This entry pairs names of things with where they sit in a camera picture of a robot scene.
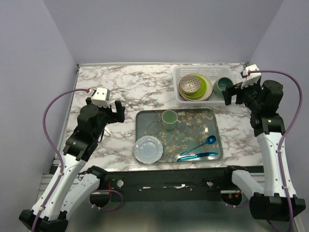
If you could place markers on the light green ceramic cup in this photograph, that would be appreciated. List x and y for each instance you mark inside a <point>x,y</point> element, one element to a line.
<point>169,119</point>

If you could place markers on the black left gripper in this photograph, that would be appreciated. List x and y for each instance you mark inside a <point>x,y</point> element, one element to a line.
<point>119,116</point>

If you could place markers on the cream plate with black mark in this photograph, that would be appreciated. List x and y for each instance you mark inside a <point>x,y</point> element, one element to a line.
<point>207,94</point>

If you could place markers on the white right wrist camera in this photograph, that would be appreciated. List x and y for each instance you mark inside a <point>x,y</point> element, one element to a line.
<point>250,75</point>

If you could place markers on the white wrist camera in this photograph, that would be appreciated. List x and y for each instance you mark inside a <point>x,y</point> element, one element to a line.
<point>250,75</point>
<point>100,97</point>

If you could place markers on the light blue scalloped plate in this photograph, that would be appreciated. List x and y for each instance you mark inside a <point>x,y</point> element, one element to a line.
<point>148,150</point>

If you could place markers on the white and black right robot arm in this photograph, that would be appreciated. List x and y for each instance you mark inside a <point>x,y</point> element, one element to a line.
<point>276,200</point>

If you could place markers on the lime green plate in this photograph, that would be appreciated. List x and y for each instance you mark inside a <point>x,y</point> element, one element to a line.
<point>201,91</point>

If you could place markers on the teal glazed ceramic mug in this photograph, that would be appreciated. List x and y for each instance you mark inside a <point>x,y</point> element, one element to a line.
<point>220,85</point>

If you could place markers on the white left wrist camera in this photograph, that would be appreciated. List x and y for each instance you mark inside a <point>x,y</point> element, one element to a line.
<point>100,97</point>

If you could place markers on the patterned small ceramic bowl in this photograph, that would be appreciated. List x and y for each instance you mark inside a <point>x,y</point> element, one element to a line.
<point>190,84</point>

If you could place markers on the white perforated plastic bin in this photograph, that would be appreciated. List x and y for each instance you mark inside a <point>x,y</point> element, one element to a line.
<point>212,72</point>

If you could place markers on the blue metallic knife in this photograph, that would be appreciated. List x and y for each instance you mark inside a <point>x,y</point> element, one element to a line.
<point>196,156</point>

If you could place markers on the teal floral serving tray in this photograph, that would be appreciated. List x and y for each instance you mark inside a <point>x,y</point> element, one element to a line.
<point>193,127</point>

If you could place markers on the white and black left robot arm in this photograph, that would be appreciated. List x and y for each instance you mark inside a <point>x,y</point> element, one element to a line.
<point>52,211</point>

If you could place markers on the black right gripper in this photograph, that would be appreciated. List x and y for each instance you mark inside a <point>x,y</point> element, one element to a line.
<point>231,90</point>

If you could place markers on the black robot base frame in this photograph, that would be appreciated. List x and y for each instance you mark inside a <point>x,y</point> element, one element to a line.
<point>175,185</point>

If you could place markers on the blue metallic spoon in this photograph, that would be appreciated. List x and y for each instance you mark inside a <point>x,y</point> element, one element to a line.
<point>210,140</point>

